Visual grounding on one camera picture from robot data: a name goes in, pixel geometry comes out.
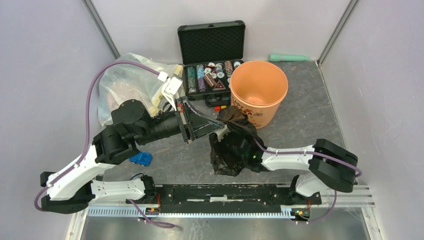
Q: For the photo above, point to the orange capybara trash bin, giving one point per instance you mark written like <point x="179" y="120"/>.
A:
<point x="257" y="89"/>

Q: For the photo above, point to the black trash bag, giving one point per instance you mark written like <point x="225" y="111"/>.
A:
<point x="237" y="149"/>

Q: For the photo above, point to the red triangle dealer button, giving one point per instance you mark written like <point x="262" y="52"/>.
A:
<point x="219" y="86"/>

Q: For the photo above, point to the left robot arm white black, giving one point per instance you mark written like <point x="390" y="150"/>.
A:
<point x="75" y="187"/>

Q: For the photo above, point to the black poker chip case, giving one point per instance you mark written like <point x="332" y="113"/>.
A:
<point x="210" y="53"/>

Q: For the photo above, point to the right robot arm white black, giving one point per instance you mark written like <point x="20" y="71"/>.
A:
<point x="324" y="164"/>

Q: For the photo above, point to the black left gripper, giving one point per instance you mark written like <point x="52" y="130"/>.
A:
<point x="187" y="126"/>

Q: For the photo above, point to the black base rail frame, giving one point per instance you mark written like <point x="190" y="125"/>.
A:
<point x="242" y="201"/>

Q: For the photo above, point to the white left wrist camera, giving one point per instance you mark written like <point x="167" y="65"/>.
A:
<point x="170" y="87"/>

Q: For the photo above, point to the blue small object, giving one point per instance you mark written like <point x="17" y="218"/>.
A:
<point x="142" y="158"/>

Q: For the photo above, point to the translucent yellowish plastic bag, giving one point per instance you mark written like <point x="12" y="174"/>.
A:
<point x="124" y="82"/>

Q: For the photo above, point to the mint green handle tool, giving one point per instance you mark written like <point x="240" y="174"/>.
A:
<point x="277" y="57"/>

